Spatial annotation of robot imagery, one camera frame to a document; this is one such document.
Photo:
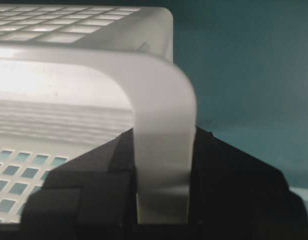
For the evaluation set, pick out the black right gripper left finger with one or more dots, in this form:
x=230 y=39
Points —
x=91 y=197

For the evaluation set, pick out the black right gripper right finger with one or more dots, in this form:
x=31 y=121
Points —
x=236 y=196

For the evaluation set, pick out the white perforated plastic basket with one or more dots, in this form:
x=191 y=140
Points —
x=72 y=80

